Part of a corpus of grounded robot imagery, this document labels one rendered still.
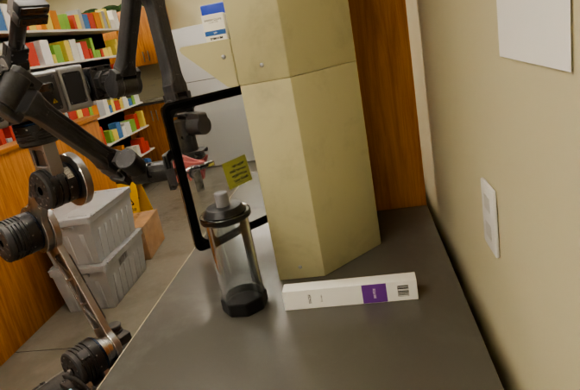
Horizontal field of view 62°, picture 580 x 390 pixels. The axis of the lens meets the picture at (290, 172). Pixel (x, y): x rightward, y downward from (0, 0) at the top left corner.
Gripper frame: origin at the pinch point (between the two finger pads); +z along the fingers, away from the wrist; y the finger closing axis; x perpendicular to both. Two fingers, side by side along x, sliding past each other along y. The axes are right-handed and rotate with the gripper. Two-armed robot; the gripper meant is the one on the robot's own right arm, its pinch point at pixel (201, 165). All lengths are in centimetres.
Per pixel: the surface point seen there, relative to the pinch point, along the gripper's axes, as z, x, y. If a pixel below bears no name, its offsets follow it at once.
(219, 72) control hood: 16.0, -20.1, 24.5
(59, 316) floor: -168, 132, -121
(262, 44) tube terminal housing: 26.3, -20.1, 28.7
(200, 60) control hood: 12.5, -20.2, 27.6
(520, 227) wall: 63, -60, 1
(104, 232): -130, 147, -71
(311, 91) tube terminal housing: 34.3, -16.5, 17.1
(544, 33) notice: 63, -70, 26
